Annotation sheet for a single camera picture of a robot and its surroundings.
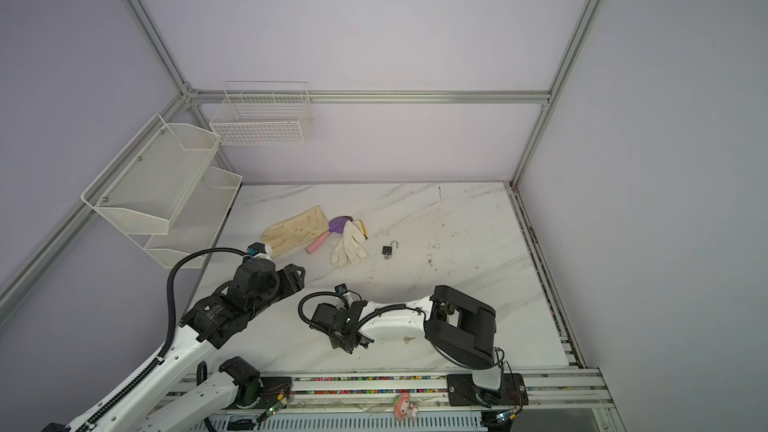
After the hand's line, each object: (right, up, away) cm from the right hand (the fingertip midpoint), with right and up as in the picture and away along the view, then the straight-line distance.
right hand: (345, 329), depth 84 cm
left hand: (-12, +17, -7) cm, 22 cm away
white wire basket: (-29, +66, +12) cm, 73 cm away
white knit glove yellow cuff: (0, +21, +17) cm, 28 cm away
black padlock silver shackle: (+12, +20, +17) cm, 29 cm away
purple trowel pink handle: (-7, +29, +21) cm, 36 cm away
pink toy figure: (+16, -12, -15) cm, 25 cm away
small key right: (+18, -2, -2) cm, 18 cm away
